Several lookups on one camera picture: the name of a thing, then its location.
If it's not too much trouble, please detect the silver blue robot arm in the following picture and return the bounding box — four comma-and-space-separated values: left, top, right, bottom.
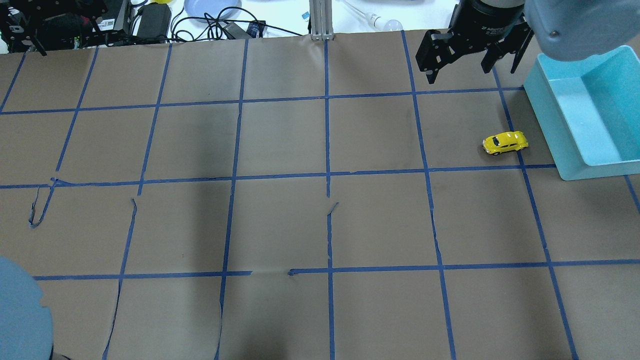
415, 0, 640, 84

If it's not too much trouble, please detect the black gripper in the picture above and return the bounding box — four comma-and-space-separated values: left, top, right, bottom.
416, 0, 534, 84

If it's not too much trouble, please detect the yellow toy beetle car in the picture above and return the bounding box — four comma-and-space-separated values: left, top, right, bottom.
481, 130, 530, 157

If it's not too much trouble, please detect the turquoise plastic bin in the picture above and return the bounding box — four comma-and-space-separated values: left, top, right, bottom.
523, 45, 640, 182

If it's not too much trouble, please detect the light blue plate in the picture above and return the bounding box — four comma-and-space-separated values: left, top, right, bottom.
183, 0, 242, 22

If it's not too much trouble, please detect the black electronics box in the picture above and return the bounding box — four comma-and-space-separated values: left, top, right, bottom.
0, 0, 132, 51

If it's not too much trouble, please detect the aluminium frame post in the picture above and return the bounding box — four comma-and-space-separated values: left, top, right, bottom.
308, 0, 335, 41

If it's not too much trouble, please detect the black power adapter brick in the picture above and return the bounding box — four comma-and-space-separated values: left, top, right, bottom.
135, 2, 171, 41

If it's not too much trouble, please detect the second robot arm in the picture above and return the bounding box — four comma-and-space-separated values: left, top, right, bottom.
0, 257, 54, 360

